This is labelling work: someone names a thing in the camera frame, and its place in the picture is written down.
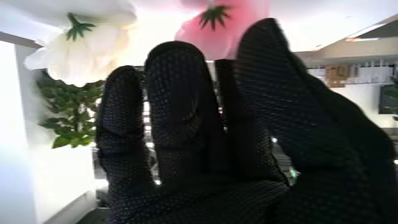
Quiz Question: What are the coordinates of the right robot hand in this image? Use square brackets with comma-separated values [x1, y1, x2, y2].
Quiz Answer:
[94, 17, 398, 224]

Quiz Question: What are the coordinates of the white flower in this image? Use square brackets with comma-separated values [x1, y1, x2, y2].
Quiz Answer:
[23, 0, 140, 88]

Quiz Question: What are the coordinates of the green sprig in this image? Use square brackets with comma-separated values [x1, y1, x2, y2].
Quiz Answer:
[35, 69, 107, 150]

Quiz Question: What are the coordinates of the pink flower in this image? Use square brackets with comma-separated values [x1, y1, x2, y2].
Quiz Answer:
[174, 0, 272, 62]

